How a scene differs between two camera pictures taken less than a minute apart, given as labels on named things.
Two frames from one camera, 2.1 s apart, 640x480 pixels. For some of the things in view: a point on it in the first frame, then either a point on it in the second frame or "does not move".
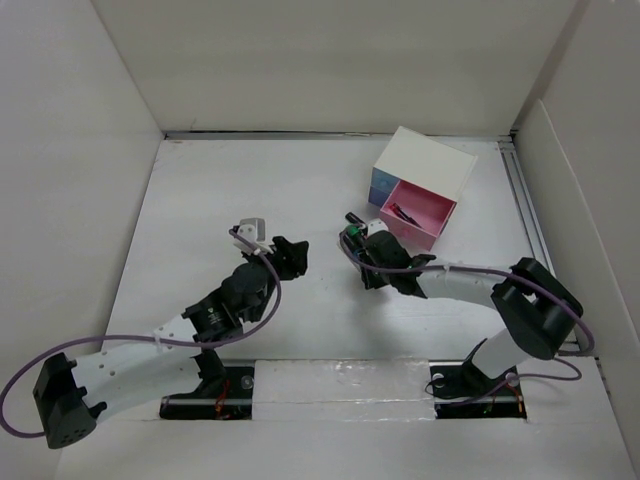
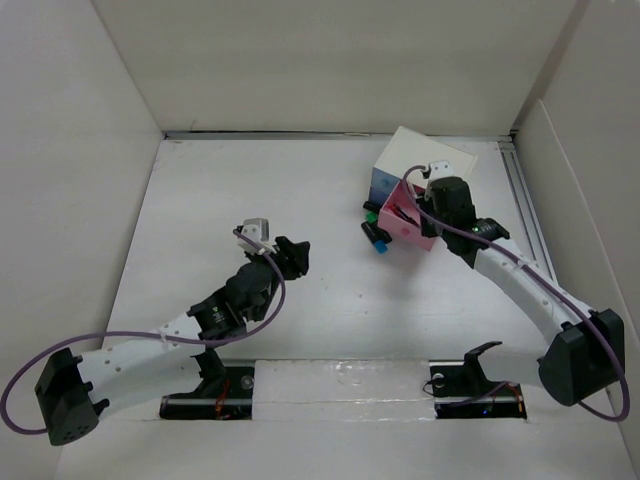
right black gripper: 369,279 → 428,230
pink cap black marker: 354,218 → 371,206
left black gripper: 288,257 does not move
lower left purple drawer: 377,196 does not move
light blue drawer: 383,180 does not move
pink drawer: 415,215 does not move
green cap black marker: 355,235 → 371,216
